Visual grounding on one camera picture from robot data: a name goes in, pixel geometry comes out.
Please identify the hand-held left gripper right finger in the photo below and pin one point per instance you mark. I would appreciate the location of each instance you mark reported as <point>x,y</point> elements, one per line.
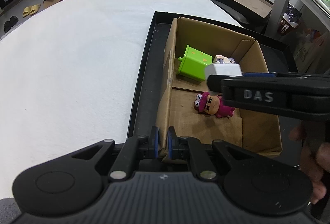
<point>170,142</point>

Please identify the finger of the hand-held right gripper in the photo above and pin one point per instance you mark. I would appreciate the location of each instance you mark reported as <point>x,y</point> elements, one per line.
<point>215,83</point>
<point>257,74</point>

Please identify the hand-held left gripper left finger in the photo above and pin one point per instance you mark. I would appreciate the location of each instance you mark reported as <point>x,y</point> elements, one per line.
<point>155,142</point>

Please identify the white charger cube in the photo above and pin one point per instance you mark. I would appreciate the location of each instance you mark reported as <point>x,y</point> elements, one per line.
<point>224,69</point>

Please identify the pink hooded figurine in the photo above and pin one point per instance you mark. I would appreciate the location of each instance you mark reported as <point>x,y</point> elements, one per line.
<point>208,106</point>

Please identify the block-headed pink white figurine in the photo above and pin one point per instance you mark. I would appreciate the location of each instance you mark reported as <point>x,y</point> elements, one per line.
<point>221,59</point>

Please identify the green house-shaped toy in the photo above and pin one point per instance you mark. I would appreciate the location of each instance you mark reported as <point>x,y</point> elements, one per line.
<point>194,62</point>

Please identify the brown cardboard box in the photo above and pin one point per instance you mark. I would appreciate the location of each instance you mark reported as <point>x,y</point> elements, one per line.
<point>206,133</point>

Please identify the black tray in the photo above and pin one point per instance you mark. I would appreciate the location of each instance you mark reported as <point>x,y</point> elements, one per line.
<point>150,58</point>

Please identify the person's right hand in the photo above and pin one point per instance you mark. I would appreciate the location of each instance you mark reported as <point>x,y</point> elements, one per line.
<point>317,169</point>

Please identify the white tote bag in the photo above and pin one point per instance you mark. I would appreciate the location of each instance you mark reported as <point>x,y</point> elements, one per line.
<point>313,51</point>

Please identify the red basket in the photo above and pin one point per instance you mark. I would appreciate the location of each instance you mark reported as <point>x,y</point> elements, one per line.
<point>288,25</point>

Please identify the green plastic bag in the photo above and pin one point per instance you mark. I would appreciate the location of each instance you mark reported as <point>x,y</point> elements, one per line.
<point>325,0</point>

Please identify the person's grey trouser leg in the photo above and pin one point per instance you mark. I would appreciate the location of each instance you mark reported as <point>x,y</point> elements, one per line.
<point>7,212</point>

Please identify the yellow slipper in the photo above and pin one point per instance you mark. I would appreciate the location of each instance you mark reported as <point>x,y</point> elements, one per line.
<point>26,11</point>
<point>35,9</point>

